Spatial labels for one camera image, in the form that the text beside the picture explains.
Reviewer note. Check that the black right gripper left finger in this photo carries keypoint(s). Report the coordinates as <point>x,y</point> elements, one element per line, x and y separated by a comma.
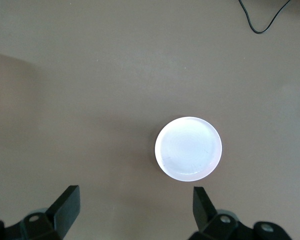
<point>65,212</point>

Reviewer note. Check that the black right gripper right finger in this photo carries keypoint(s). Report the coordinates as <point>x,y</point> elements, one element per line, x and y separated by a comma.
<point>202,212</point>

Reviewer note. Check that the pale pink round plate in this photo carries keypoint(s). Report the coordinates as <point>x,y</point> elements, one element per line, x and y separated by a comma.
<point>187,150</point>

